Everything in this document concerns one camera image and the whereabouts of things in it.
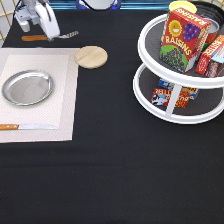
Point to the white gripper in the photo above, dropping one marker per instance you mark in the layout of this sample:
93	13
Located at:
38	12

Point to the wooden handled fork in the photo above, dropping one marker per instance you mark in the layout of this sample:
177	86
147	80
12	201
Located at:
44	37

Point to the round silver metal plate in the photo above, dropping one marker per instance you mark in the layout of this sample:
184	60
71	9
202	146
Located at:
28	87

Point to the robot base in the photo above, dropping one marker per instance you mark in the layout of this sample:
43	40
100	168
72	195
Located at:
98	4

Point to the round wooden coaster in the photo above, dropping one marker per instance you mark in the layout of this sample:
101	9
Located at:
91	57

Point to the beige woven placemat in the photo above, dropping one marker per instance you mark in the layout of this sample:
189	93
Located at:
57	110

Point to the blue yellow small box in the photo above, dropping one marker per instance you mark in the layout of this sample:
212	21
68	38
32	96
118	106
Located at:
193	92

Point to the red blue butter box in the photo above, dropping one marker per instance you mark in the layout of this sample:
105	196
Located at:
161	97

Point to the white two-tier turntable shelf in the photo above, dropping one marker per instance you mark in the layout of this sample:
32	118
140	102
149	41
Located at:
207	105

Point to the red raisins box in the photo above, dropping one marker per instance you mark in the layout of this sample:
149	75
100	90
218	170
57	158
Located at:
184	39

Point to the yellow lidded container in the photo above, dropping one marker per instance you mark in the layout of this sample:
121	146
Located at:
182	4

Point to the red labelled tin can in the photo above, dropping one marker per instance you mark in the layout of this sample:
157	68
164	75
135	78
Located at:
211	33

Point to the wooden handled knife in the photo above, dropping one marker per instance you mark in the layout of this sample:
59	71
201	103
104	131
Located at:
26	127

